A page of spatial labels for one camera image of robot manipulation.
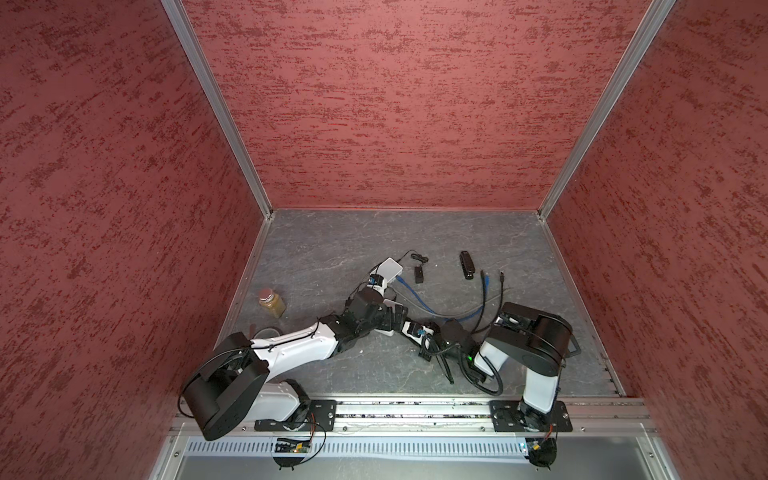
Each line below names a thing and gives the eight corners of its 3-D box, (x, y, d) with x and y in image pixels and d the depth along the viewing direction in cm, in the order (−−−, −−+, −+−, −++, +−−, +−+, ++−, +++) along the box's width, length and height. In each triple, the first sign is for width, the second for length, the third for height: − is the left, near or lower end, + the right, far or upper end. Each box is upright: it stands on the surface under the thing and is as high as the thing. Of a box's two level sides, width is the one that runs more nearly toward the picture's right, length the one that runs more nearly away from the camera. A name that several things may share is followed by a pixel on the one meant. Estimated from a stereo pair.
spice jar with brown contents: (268, 318, 93) (256, 302, 84) (272, 304, 96) (261, 287, 87) (284, 318, 93) (273, 302, 84) (287, 304, 96) (277, 287, 87)
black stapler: (465, 279, 103) (467, 273, 100) (458, 256, 110) (460, 250, 106) (474, 279, 103) (476, 272, 100) (466, 256, 110) (469, 249, 107)
